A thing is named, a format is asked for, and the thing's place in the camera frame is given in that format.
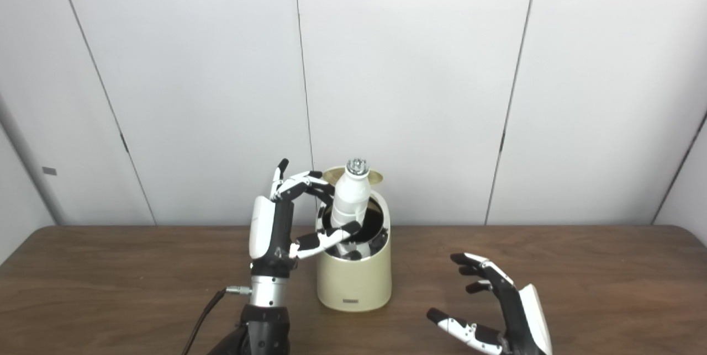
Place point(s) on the black wall panel clip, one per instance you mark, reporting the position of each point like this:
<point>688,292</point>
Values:
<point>502,142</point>
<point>124,143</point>

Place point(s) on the cream-colored bin body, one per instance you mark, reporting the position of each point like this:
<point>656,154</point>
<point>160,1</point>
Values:
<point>353,280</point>

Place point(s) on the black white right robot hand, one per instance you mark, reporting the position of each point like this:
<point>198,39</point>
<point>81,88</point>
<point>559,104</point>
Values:
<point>519,316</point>

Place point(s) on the small white plastic bottle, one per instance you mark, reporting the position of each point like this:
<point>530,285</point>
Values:
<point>351,197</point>

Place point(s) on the small grey wall label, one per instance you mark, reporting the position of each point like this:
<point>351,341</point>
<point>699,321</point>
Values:
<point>49,170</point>

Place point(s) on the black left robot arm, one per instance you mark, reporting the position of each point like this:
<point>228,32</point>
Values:
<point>265,322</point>

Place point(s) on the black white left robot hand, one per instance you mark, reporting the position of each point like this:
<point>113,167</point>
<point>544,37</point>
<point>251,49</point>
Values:
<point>276,233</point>

